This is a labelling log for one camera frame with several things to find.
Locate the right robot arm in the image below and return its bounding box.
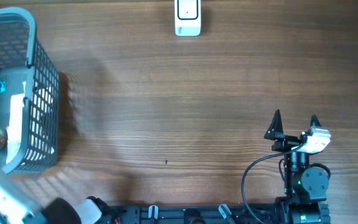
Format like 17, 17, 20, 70
264, 110, 331, 224

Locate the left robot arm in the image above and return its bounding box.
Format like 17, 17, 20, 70
0, 168, 121, 224

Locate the white barcode scanner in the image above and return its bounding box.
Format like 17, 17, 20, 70
174, 0, 201, 37

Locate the white box in basket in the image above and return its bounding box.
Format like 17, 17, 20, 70
6, 82, 26, 164

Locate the grey plastic mesh basket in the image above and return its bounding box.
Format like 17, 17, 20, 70
0, 7, 60, 174

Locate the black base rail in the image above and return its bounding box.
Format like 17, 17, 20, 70
111, 202, 331, 224

